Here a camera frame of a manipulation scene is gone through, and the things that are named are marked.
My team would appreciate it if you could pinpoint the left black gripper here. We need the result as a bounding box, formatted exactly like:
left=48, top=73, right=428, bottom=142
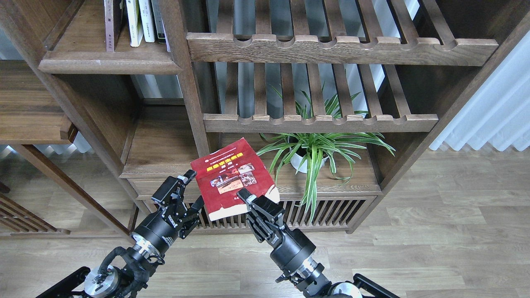
left=131, top=170, right=204, bottom=257

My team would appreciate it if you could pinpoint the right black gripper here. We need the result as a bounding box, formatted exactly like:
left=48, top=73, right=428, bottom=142
left=237, top=188, right=317, bottom=276

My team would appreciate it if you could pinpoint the red cover book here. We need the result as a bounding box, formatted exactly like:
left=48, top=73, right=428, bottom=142
left=190, top=138, right=280, bottom=221

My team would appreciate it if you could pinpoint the dark maroon book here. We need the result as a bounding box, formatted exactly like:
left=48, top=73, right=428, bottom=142
left=104, top=0, right=124, bottom=52

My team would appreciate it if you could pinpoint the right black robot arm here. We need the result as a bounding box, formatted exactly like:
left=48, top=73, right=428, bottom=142
left=237, top=188, right=396, bottom=298

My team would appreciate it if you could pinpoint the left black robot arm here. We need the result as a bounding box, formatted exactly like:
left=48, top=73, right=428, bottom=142
left=40, top=170, right=204, bottom=298

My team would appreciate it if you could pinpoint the spider plant in white pot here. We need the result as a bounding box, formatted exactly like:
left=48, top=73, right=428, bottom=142
left=248, top=85, right=396, bottom=224

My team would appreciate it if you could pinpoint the dark wooden bookshelf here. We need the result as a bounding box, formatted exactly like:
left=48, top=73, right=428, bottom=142
left=1, top=0, right=529, bottom=233

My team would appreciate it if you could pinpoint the pale purple upright book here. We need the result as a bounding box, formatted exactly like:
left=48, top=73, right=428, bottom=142
left=159, top=22, right=171, bottom=53

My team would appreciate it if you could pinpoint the white spine upright book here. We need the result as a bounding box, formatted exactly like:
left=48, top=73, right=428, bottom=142
left=138, top=0, right=157, bottom=42

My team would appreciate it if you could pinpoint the wooden side furniture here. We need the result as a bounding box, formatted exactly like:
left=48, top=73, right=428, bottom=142
left=0, top=60, right=79, bottom=237

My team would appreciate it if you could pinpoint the dark spine upright book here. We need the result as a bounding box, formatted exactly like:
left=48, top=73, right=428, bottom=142
left=151, top=0, right=166, bottom=44

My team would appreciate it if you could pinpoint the white curtain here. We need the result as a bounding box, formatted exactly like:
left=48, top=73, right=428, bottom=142
left=429, top=34, right=530, bottom=151

